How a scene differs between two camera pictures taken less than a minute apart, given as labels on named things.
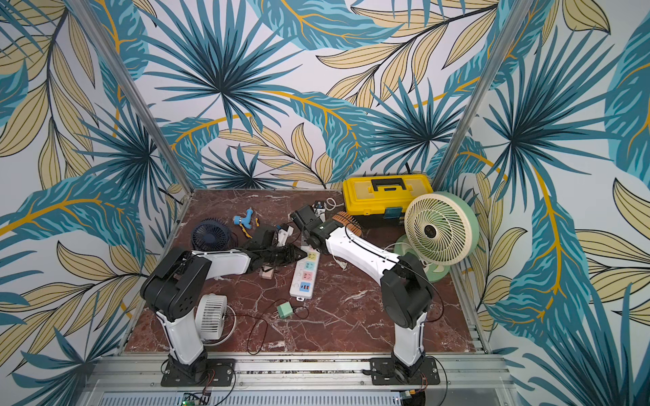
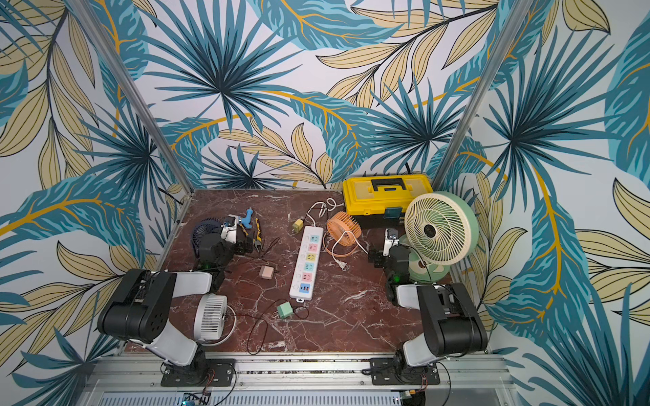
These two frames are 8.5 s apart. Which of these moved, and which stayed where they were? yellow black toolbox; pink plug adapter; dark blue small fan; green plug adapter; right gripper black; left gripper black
Moved: right gripper black; left gripper black
Stayed: dark blue small fan; yellow black toolbox; pink plug adapter; green plug adapter
